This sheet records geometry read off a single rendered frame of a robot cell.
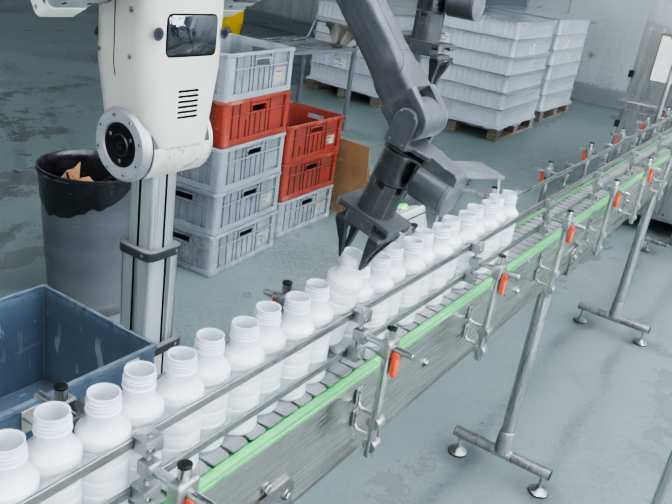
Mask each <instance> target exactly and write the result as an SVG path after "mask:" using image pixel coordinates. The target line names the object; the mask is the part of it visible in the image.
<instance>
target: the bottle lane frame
mask: <svg viewBox="0 0 672 504"><path fill-rule="evenodd" d="M643 174H644V171H641V172H640V173H639V174H637V175H636V176H634V177H633V178H631V179H630V180H628V181H627V182H626V183H624V184H623V185H621V186H620V188H619V190H621V191H625V192H626V191H628V193H630V195H629V197H627V200H628V201H631V202H635V200H636V196H637V193H638V190H639V187H640V183H641V180H642V177H643ZM651 181H652V183H653V184H652V186H651V189H652V190H656V191H658V190H659V187H660V186H659V183H660V182H657V181H654V180H653V178H651ZM651 181H650V182H651ZM650 182H648V181H646V184H645V187H644V190H643V193H642V197H641V200H640V204H641V206H640V208H641V207H642V206H643V205H644V204H645V203H647V202H648V201H649V200H650V199H651V198H653V197H654V196H655V195H656V192H653V191H650V189H649V185H650ZM609 197H610V195H609V194H608V195H606V196H605V197H603V198H602V199H600V200H599V201H598V202H597V203H595V204H593V205H592V206H590V207H589V208H588V209H586V210H585V211H583V212H582V213H581V214H579V215H578V216H576V217H575V218H574V221H573V222H574V223H577V224H581V225H584V226H586V228H585V230H584V231H583V230H580V229H577V228H576V230H575V231H574V234H573V237H572V240H571V243H567V239H566V242H565V246H564V250H563V253H562V257H561V260H560V264H559V267H558V270H559V272H560V275H559V277H560V276H561V275H562V274H563V273H564V272H566V271H567V268H568V264H569V261H570V257H571V254H572V252H573V249H574V248H575V247H576V246H579V244H580V243H583V247H582V251H583V252H582V255H580V258H579V260H580V259H581V258H582V257H583V256H584V255H586V254H587V253H588V252H589V251H590V250H591V249H592V248H593V245H590V244H587V243H586V242H585V240H584V237H585V233H586V231H587V230H589V231H588V232H589V234H588V237H587V240H588V241H589V242H592V243H595V244H596V241H597V236H596V234H597V233H598V232H594V231H591V230H590V229H589V227H587V226H588V223H589V219H590V218H591V217H593V218H592V219H593V221H592V223H591V228H593V229H596V230H600V227H601V224H602V220H603V217H604V214H605V210H606V207H607V203H608V200H609ZM624 197H625V196H624V195H622V196H621V197H620V199H619V202H618V205H617V207H616V208H615V207H613V206H614V203H613V206H612V210H611V213H610V216H609V220H608V223H607V226H606V230H605V232H606V237H607V236H608V235H609V234H610V233H611V232H613V231H614V230H615V229H616V228H617V227H618V226H620V225H621V224H622V223H623V222H624V221H626V220H627V219H628V217H629V215H626V214H623V213H622V211H621V207H622V204H623V202H625V206H624V209H623V211H624V212H626V213H629V214H631V212H632V209H633V208H632V204H631V203H628V202H626V201H625V199H624ZM640 208H639V209H640ZM561 232H562V229H561V227H560V228H558V229H557V230H556V231H554V232H553V233H552V234H549V236H547V237H545V238H544V239H543V240H542V241H540V242H539V243H537V244H535V245H534V246H533V247H531V248H530V249H529V250H527V251H524V253H523V254H521V255H519V256H518V257H517V258H516V259H513V261H511V262H510V263H507V268H506V270H508V271H511V272H514V273H516V274H519V275H521V277H520V279H519V280H516V279H513V278H509V279H508V280H507V284H506V288H505V291H504V294H503V295H501V294H499V289H498V293H497V297H496V301H495V305H494V309H493V313H492V317H491V321H490V326H491V328H492V333H491V334H490V335H489V336H491V335H492V334H493V333H494V332H495V331H496V330H498V329H499V328H500V327H501V326H502V325H503V324H505V323H506V322H507V321H508V320H509V319H510V318H512V317H513V316H514V315H515V314H516V313H518V312H519V311H520V310H521V309H522V308H523V307H525V306H526V305H527V304H528V303H529V302H530V301H532V300H533V299H534V298H535V297H536V296H537V295H539V294H540V293H541V292H542V291H543V290H544V287H545V286H543V285H540V284H537V282H536V280H534V276H535V273H536V269H538V268H540V269H539V271H540V273H539V275H538V280H539V281H540V282H542V283H545V284H547V283H548V279H549V277H548V272H549V271H547V270H544V269H542V268H541V267H540V265H538V261H539V258H540V254H541V253H544V258H543V260H542V265H543V266H544V267H547V268H550V269H552V265H553V261H554V258H555V254H556V250H557V247H558V243H559V240H560V236H561ZM606 237H604V238H606ZM604 238H603V239H604ZM559 277H557V278H559ZM557 278H556V279H557ZM492 280H493V278H492V277H491V276H488V278H487V279H485V280H484V281H482V280H481V283H479V284H478V285H474V288H472V289H471V290H467V292H466V293H465V294H463V295H462V296H460V295H459V296H460V297H459V298H458V299H456V300H455V301H452V302H451V303H450V304H449V305H447V306H446V307H444V306H443V309H442V310H440V311H439V312H435V314H434V315H433V316H432V317H430V318H429V319H428V318H426V321H424V322H423V323H421V324H420V325H417V327H416V328H414V329H413V330H411V331H407V334H406V335H404V336H403V337H401V338H400V342H399V347H401V348H403V349H405V350H408V351H410V352H412V353H414V354H415V355H416V356H415V359H414V360H413V361H411V360H409V359H406V358H404V357H402V358H401V359H400V362H399V367H398V371H397V375H396V377H395V378H392V377H390V376H388V381H387V386H386V391H385V396H384V401H383V406H382V411H381V413H382V414H383V415H384V417H385V424H384V425H383V426H382V427H381V428H383V427H384V426H385V425H386V424H387V423H388V422H390V421H391V420H392V419H393V418H394V417H395V416H397V415H398V414H399V413H400V412H401V411H402V410H404V409H405V408H406V407H407V406H408V405H410V404H411V403H412V402H413V401H414V400H415V399H417V398H418V397H419V396H420V395H421V394H422V393H424V392H425V391H426V390H427V389H428V388H429V387H431V386H432V385H433V384H434V383H435V382H437V381H438V380H439V379H440V378H441V377H442V376H444V375H445V374H446V373H447V372H448V371H449V370H451V369H452V368H453V367H454V366H455V365H456V364H458V363H459V362H460V361H461V360H462V359H464V358H465V357H466V356H467V355H468V354H469V353H471V352H472V351H473V347H474V346H475V345H474V344H471V343H469V342H467V341H466V340H465V338H464V337H462V334H463V329H464V325H465V324H466V323H467V322H469V320H468V319H466V317H467V312H468V308H469V306H470V305H472V304H473V308H474V309H473V311H472V315H471V318H472V321H474V322H477V323H479V324H482V321H483V317H484V313H485V309H486V305H487V301H488V297H489V292H490V288H491V284H492ZM479 328H480V327H478V326H475V325H473V324H471V323H470V322H469V329H468V332H467V337H468V339H470V340H473V341H475V342H478V338H479V336H478V334H477V330H478V329H479ZM489 336H488V337H489ZM375 353H376V352H375ZM381 358H382V357H380V356H378V353H376V354H375V356H374V357H372V358H371V359H369V360H368V361H365V360H363V361H364V364H362V365H361V366H359V367H358V368H356V369H352V368H351V369H352V372H351V373H349V374H348V375H346V376H345V377H343V378H341V377H339V381H338V382H336V383H335V384H333V385H332V386H330V387H327V386H325V385H324V386H325V387H326V390H324V391H323V392H322V393H320V394H319V395H317V396H312V395H310V396H312V399H311V400H310V401H309V402H307V403H306V404H304V405H303V406H297V405H295V406H297V410H296V411H294V412H293V413H291V414H290V415H288V416H287V417H283V416H280V415H279V416H280V417H281V421H280V422H278V423H277V424H275V425H274V426H272V427H271V428H266V427H263V426H262V427H263V428H264V429H265V432H264V433H262V434H261V435H259V436H258V437H256V438H255V439H254V440H249V439H246V438H244V437H243V438H244V439H246V440H247V444H246V445H245V446H243V447H242V448H241V449H239V450H238V451H236V452H235V453H231V452H229V451H227V450H225V451H226V452H227V453H229V456H228V458H226V459H225V460H223V461H222V462H220V463H219V464H217V465H216V466H211V465H209V464H207V463H205V464H206V465H207V466H208V467H209V471H207V472H206V473H204V474H203V475H201V476H200V483H199V492H200V493H201V494H203V495H204V496H206V497H207V498H209V499H210V500H212V501H214V502H215V503H216V504H256V502H257V500H258V499H259V498H260V497H261V496H263V495H264V494H268V493H270V491H271V489H272V488H273V487H274V486H275V485H277V484H278V483H279V482H280V481H282V480H283V479H284V478H285V477H287V476H288V477H290V478H291V479H292V480H293V481H294V488H293V495H292V502H291V504H293V503H294V502H296V501H297V500H298V499H299V498H300V497H302V496H303V495H304V494H305V493H306V492H307V491H309V490H310V489H311V488H312V487H313V486H314V485H316V484H317V483H318V482H319V481H320V480H321V479H323V478H324V477H325V476H326V475H327V474H329V473H330V472H331V471H332V470H333V469H334V468H336V467H337V466H338V465H339V464H340V463H341V462H343V461H344V460H345V459H346V458H347V457H348V456H350V455H351V454H352V453H353V452H354V451H356V450H357V449H358V448H359V447H360V446H361V445H362V441H363V440H364V439H365V438H366V437H365V436H363V435H361V434H359V433H357V432H355V430H354V428H353V425H352V426H350V421H351V416H352V411H353V410H354V409H356V408H357V407H358V406H357V404H354V399H355V393H356V389H357V388H358V387H359V386H361V385H363V394H362V396H361V404H362V407H364V408H366V409H368V410H370V411H372V406H373V401H374V395H375V390H376V385H377V379H378V374H379V369H380V364H381Z"/></svg>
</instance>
